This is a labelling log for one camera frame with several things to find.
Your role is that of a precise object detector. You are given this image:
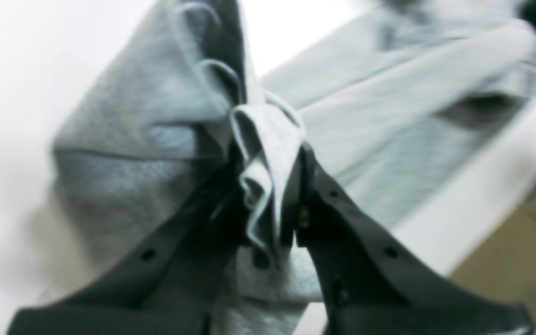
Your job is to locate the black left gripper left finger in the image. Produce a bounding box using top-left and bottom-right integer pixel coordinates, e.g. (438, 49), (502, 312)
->
(7, 157), (246, 335)

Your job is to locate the grey T-shirt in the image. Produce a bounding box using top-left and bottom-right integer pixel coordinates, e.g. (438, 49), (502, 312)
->
(53, 0), (536, 335)

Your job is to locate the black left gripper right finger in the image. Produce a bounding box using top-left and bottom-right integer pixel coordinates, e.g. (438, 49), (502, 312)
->
(280, 143), (534, 335)

